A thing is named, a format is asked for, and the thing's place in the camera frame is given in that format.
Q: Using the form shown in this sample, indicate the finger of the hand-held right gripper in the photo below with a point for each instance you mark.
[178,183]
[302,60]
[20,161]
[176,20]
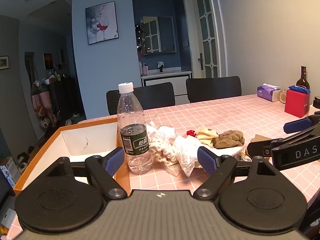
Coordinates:
[298,125]
[257,148]

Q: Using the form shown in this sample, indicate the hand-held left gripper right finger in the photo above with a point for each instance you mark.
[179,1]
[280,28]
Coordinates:
[206,160]

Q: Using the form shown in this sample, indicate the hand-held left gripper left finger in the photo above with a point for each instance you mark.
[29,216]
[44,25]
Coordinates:
[113,160]

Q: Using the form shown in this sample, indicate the brown plush cloth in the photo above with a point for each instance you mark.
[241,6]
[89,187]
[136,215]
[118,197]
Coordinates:
[228,139]

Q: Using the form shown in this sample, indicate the orange cardboard box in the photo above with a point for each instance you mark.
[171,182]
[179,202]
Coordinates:
[87,135]

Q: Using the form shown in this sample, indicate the red box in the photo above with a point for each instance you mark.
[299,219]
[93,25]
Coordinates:
[297,103]

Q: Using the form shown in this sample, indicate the white lace cloth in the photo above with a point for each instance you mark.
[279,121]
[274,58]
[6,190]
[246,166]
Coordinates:
[186,153]

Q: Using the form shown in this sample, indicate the yellow cloth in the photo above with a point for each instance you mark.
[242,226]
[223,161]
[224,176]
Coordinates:
[206,133]

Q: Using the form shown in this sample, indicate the small red fabric flower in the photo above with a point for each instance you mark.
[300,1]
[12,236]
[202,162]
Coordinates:
[191,133]

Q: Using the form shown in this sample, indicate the small cream device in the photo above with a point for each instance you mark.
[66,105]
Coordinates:
[283,96]

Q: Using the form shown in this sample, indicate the blue packet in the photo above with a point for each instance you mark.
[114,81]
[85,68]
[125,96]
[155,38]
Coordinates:
[298,89]

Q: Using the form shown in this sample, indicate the clear water bottle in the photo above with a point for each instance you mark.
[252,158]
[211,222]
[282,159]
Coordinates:
[131,120]

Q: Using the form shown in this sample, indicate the brown glass bottle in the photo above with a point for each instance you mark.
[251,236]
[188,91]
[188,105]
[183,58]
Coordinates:
[303,80]

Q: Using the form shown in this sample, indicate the white knitted cloth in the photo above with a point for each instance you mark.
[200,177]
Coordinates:
[162,148]

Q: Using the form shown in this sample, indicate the purple tissue pack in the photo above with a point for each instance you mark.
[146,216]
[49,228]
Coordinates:
[265,93]

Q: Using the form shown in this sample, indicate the white thin cloth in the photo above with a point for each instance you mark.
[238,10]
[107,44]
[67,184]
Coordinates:
[165,130]

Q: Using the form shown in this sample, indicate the black chair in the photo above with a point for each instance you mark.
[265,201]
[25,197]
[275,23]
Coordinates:
[155,97]
[212,88]

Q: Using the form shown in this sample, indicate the black cabinet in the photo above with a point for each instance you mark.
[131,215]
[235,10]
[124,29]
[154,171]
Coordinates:
[63,97]

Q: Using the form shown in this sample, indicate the white vanity cabinet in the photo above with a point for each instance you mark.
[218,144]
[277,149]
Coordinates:
[166,81]

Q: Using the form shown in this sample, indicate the pink bag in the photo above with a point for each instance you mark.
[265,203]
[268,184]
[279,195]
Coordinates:
[41,102]

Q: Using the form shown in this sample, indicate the pink bottle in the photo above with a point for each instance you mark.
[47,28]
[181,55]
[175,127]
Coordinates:
[141,68]
[145,69]

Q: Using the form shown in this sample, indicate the black faucet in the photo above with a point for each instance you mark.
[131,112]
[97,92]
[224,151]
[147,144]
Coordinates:
[160,67]

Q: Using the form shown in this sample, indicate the white and blue box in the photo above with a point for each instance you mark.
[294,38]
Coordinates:
[6,176]

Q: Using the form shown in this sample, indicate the white glazed door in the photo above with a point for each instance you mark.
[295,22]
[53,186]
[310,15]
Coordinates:
[207,30]

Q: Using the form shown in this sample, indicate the small framed picture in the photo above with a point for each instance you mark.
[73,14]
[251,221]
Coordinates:
[3,62]

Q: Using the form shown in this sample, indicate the dark orange wall picture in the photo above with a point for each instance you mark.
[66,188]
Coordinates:
[47,60]

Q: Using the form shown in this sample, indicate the dark wall hanging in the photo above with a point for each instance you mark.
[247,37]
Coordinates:
[29,65]

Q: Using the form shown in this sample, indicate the wall mirror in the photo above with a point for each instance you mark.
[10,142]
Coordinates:
[158,33]

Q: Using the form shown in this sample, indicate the wine glass wall picture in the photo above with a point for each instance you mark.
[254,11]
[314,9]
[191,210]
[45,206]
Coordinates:
[102,22]

